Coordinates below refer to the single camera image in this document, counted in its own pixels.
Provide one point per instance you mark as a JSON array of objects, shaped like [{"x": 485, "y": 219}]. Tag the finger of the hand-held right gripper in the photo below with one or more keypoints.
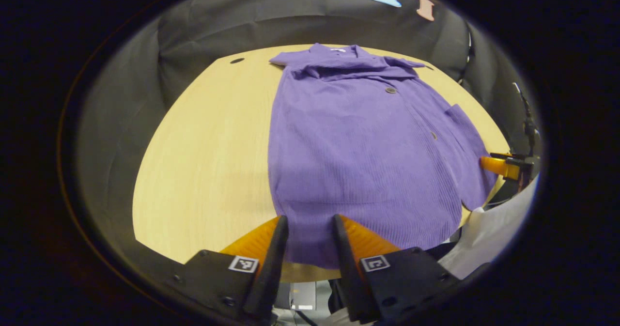
[{"x": 496, "y": 166}]

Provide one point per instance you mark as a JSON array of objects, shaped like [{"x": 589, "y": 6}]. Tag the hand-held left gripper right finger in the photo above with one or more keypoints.
[{"x": 346, "y": 268}]

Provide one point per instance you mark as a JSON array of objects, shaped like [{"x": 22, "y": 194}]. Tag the person's white clothing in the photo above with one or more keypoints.
[{"x": 489, "y": 234}]

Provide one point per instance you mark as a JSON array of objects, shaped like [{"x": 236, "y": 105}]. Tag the purple button shirt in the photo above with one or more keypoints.
[{"x": 363, "y": 161}]

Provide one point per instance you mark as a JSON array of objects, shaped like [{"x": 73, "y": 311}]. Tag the black backdrop cloth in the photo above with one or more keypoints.
[{"x": 290, "y": 30}]

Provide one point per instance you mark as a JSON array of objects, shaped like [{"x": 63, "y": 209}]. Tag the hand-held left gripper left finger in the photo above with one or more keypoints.
[{"x": 271, "y": 277}]

